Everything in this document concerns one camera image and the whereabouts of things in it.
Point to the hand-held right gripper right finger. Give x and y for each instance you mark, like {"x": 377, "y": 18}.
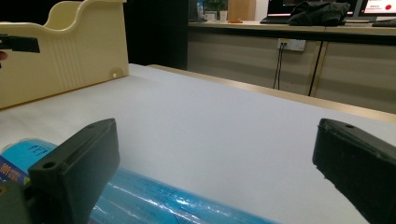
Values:
{"x": 364, "y": 168}

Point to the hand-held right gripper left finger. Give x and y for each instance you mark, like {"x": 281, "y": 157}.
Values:
{"x": 76, "y": 169}

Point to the cream plastic storage rack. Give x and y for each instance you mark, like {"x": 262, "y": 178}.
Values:
{"x": 67, "y": 53}

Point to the blue plastic-wrapped roll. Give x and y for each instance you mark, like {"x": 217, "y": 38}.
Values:
{"x": 146, "y": 202}

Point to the long wooden counter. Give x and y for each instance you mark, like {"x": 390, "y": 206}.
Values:
{"x": 292, "y": 59}

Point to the black keyboard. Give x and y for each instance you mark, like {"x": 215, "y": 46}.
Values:
{"x": 274, "y": 20}
{"x": 384, "y": 23}

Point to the black cloth bundle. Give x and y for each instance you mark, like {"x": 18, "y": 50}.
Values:
{"x": 317, "y": 13}

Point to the computer monitor with red spot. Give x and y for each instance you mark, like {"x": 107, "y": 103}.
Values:
{"x": 379, "y": 6}

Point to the plastic bottle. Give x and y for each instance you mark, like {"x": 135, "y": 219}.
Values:
{"x": 200, "y": 10}

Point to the small orange object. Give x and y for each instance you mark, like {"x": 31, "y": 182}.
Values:
{"x": 235, "y": 21}

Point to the green potted plant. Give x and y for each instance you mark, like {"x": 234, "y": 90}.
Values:
{"x": 216, "y": 5}

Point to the white cup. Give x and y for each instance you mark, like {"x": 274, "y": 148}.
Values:
{"x": 223, "y": 15}

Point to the white wall socket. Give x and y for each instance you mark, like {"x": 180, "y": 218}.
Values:
{"x": 292, "y": 44}

